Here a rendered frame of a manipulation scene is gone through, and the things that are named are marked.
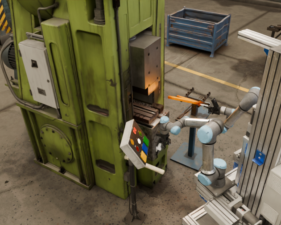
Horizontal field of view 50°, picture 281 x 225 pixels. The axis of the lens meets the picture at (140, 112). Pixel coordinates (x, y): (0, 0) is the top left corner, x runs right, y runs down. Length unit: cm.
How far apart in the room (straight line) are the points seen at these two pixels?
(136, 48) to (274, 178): 147
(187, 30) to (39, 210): 478
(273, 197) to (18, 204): 271
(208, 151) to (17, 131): 333
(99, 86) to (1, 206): 188
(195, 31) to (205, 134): 476
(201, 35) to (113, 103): 426
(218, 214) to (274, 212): 42
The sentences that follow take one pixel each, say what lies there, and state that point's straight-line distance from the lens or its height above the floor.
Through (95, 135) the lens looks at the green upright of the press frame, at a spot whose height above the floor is 77.
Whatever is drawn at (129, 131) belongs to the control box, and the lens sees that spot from 256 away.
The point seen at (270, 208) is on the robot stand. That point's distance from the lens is 254.
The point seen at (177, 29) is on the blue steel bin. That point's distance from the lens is 696.
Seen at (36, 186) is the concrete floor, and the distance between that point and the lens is 397.
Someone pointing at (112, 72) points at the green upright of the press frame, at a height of 161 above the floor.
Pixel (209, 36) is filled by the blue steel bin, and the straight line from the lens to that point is 667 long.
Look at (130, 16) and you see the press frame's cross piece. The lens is 263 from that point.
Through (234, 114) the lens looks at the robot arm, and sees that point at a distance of 278.
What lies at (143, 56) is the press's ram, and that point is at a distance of 265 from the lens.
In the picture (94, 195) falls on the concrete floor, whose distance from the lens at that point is 369.
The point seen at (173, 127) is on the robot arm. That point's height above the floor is 127.
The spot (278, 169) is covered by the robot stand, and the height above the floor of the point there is 123.
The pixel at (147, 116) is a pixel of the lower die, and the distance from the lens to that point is 309.
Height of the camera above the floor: 279
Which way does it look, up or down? 35 degrees down
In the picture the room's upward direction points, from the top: 2 degrees counter-clockwise
